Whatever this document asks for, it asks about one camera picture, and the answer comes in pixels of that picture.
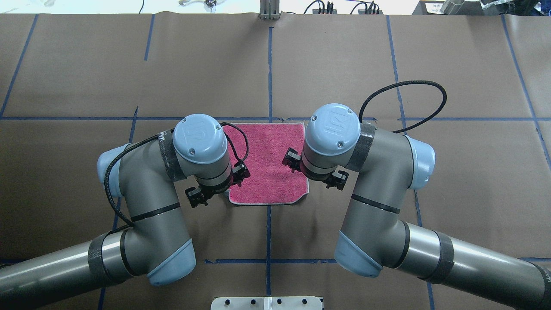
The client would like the pink towel with white trim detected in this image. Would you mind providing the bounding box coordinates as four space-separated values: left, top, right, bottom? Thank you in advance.
225 122 310 205

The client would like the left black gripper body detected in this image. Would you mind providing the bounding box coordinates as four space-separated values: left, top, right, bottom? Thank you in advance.
185 161 251 208

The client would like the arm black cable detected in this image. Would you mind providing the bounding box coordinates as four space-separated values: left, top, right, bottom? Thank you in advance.
103 122 250 228
358 81 447 134

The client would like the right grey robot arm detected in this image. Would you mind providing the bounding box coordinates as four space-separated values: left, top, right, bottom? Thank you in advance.
282 103 551 310

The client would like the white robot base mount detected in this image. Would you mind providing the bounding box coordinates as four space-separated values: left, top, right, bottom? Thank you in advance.
210 296 325 310

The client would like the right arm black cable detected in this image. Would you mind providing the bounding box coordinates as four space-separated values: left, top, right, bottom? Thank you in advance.
358 81 447 134

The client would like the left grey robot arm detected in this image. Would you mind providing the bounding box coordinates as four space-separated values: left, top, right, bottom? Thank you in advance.
1 114 250 310

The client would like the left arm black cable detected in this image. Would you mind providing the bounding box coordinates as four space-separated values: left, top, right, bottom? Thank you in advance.
103 122 250 228

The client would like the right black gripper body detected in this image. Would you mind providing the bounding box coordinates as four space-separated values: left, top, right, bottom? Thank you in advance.
282 148 350 190

